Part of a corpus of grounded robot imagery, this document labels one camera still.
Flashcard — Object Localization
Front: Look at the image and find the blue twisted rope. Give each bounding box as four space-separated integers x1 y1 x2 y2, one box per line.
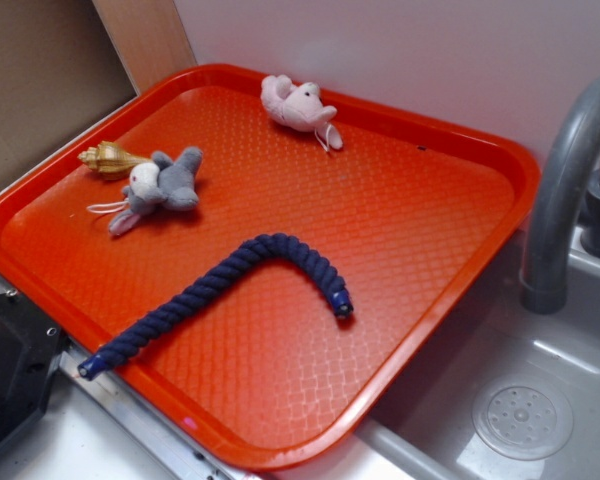
77 232 354 382

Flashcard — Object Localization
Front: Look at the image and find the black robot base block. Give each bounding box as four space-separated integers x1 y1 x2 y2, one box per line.
0 289 66 453

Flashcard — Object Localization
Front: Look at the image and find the orange plastic tray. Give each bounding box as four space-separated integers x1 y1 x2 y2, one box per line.
0 65 540 472

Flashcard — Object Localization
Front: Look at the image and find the pink plush toy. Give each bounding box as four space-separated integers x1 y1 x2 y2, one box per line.
260 75 344 152

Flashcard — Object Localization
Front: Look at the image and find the grey plush bunny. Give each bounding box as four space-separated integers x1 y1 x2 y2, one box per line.
87 147 203 236

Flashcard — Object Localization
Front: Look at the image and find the tan seashell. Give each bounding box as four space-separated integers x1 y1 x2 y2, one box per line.
78 141 151 181

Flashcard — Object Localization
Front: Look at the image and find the grey sink faucet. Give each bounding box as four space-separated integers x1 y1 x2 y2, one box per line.
520 77 600 314

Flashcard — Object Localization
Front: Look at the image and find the grey toy sink basin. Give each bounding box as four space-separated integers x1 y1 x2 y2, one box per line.
358 236 600 479

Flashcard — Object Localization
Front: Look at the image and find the clear sink drain strainer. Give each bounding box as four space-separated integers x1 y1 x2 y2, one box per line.
472 379 574 461

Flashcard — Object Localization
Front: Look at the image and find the brown cardboard panel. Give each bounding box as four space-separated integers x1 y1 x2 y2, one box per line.
0 1 135 192

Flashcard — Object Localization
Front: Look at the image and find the aluminium rail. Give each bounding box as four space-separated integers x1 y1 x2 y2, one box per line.
0 259 269 480

